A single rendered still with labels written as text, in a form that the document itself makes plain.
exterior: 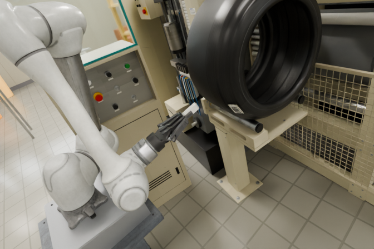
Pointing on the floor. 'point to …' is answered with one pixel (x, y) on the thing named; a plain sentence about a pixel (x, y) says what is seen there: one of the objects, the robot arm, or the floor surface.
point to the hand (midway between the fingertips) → (190, 110)
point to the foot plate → (240, 190)
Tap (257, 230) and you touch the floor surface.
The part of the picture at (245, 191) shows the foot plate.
